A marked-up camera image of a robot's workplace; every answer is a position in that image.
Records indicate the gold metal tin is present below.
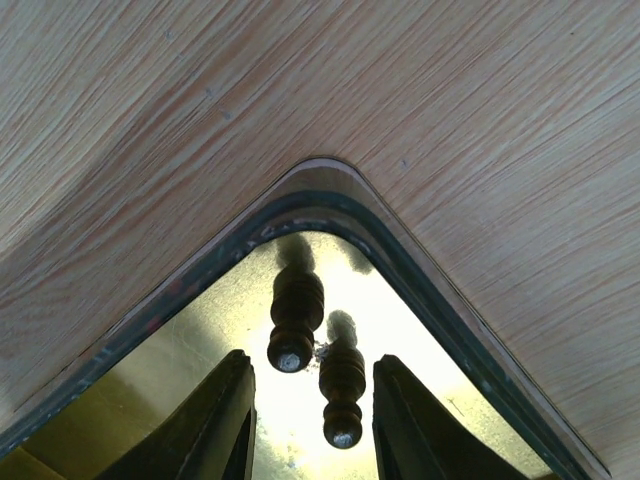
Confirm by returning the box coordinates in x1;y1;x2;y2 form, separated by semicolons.
1;157;609;479

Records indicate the dark pawn chess piece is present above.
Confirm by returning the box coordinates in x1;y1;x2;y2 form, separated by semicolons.
267;234;325;373
318;310;366;450

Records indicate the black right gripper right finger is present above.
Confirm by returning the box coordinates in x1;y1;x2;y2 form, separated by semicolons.
372;355;525;480

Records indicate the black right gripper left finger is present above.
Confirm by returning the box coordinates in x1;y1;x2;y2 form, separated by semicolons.
98;350;256;479

